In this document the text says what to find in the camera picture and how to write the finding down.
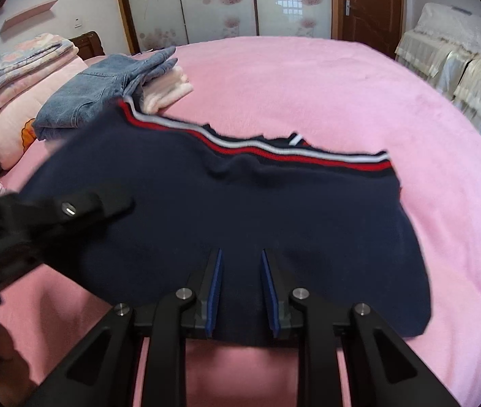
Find person's left hand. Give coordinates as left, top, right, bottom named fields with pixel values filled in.
left=0, top=317, right=34, bottom=404

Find folded floral quilt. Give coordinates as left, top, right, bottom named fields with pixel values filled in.
left=0, top=33, right=79, bottom=88

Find pink bed blanket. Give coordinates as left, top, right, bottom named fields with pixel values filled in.
left=0, top=37, right=481, bottom=406

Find folded blue denim jeans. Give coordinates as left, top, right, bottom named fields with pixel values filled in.
left=33, top=47, right=177, bottom=141

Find lace covered cabinet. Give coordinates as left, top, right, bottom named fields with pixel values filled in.
left=395, top=3, right=481, bottom=135

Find folded cream white garment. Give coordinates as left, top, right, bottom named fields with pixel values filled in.
left=140, top=65, right=194, bottom=115

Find wooden headboard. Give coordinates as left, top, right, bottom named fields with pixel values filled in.
left=70, top=31, right=104, bottom=61

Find pink cartoon pillow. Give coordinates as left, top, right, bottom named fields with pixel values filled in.
left=0, top=57, right=88, bottom=173

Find floral sliding wardrobe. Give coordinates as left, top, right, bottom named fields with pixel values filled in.
left=119, top=0, right=332, bottom=53

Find brown wooden door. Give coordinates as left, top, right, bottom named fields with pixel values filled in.
left=338, top=0, right=403, bottom=58

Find navy red varsity jacket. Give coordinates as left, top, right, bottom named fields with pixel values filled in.
left=21, top=100, right=431, bottom=346

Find pink wall shelf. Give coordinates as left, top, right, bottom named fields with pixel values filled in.
left=0, top=0, right=58, bottom=34

